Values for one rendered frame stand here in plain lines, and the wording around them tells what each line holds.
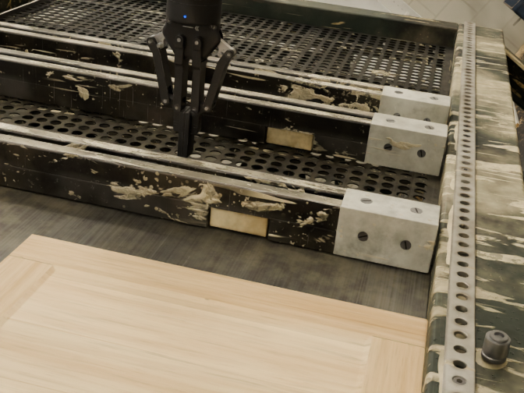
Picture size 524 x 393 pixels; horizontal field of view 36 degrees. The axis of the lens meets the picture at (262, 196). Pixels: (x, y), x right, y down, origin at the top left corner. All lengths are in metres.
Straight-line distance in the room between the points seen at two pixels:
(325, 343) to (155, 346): 0.18
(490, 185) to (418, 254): 0.23
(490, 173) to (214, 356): 0.61
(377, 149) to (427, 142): 0.08
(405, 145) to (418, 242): 0.33
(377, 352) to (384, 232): 0.22
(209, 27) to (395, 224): 0.36
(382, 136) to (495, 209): 0.27
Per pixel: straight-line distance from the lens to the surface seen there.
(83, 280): 0.94
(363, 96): 1.49
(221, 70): 1.12
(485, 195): 1.20
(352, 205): 1.03
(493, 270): 1.00
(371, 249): 1.04
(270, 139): 1.37
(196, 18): 1.09
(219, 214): 1.07
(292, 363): 0.83
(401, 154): 1.34
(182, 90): 1.15
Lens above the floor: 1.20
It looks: 5 degrees down
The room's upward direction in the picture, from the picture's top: 50 degrees counter-clockwise
